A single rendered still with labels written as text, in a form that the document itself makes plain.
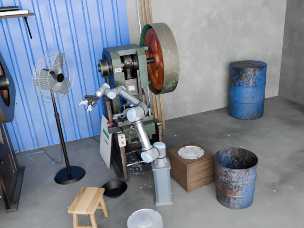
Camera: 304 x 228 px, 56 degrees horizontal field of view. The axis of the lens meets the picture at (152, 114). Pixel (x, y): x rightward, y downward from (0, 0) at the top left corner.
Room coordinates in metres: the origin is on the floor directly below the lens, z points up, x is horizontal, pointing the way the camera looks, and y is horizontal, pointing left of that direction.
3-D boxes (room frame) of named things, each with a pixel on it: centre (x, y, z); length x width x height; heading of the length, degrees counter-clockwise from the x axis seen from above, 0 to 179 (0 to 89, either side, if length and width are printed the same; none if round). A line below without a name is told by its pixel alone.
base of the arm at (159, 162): (2.51, -0.05, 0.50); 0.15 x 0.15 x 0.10
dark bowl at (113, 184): (2.69, 0.49, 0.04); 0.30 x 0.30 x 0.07
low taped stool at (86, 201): (2.20, 0.67, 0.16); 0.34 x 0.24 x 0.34; 170
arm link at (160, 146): (2.50, -0.04, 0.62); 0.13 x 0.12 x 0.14; 133
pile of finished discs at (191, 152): (2.84, -0.40, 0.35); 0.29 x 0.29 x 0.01
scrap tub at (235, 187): (2.45, -0.79, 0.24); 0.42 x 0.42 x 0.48
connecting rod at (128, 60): (3.27, 0.24, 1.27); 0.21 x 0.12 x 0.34; 18
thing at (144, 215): (1.86, 0.13, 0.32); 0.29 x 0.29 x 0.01
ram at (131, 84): (3.23, 0.22, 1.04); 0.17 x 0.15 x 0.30; 18
